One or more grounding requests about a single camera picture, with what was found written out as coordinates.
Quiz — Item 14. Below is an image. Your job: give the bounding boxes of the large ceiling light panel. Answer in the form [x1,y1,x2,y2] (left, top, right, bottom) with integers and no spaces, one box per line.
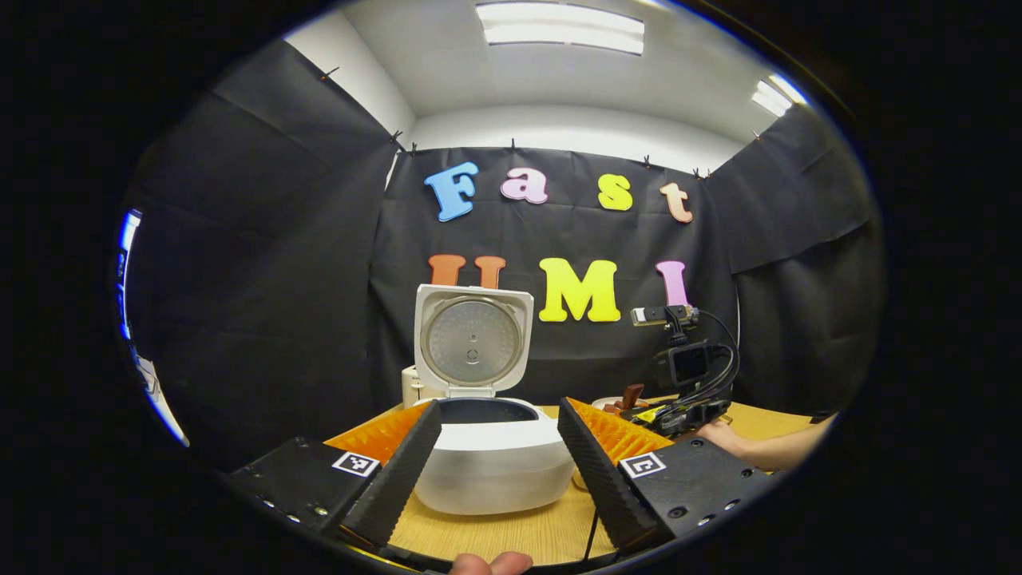
[477,2,646,57]

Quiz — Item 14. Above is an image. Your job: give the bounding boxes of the glowing blue-white screen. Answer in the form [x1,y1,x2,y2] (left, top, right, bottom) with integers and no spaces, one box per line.
[117,209,143,340]

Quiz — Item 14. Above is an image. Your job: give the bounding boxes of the white printed sign board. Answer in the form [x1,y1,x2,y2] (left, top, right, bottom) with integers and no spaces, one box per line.
[136,355,191,448]

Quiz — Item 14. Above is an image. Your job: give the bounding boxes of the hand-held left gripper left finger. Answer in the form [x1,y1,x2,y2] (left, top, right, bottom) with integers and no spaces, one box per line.
[224,399,444,552]

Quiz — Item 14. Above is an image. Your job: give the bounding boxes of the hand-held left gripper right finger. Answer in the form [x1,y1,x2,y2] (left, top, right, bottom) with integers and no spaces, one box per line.
[557,396,779,553]

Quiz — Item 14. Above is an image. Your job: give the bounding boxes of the white rice cooker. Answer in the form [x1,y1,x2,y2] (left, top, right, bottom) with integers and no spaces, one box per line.
[411,284,577,516]

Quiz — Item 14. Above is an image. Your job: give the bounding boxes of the small ceiling light panel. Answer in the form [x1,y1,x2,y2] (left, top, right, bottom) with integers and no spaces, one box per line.
[751,73,809,118]

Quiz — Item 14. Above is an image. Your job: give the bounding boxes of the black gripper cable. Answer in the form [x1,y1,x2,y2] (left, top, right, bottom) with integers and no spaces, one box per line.
[679,310,741,412]

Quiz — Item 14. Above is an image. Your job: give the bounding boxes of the black backdrop cloth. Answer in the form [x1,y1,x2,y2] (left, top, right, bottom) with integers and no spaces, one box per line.
[120,40,887,472]

